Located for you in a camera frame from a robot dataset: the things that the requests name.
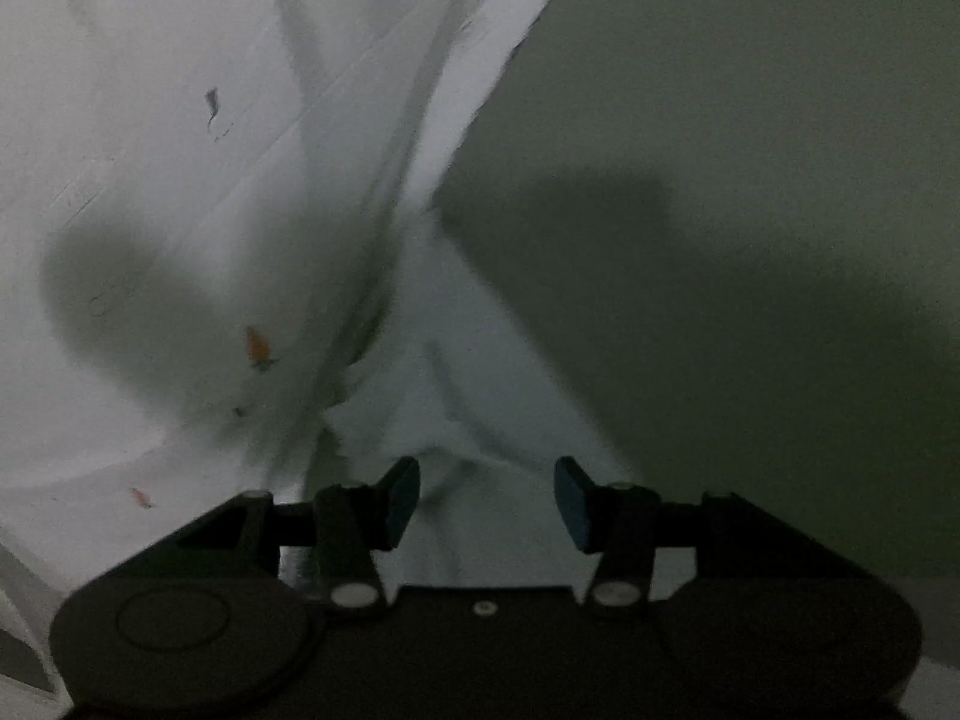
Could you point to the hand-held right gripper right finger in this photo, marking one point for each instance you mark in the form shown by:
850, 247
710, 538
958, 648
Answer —
574, 499

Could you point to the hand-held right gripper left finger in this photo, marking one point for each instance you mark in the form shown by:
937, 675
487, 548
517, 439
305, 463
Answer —
399, 499

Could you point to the pale blue garment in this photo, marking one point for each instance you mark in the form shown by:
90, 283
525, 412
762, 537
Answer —
450, 330

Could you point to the white carrot print blanket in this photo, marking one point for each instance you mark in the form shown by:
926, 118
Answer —
150, 202

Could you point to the grey-green sheet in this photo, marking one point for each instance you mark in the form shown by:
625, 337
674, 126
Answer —
712, 127

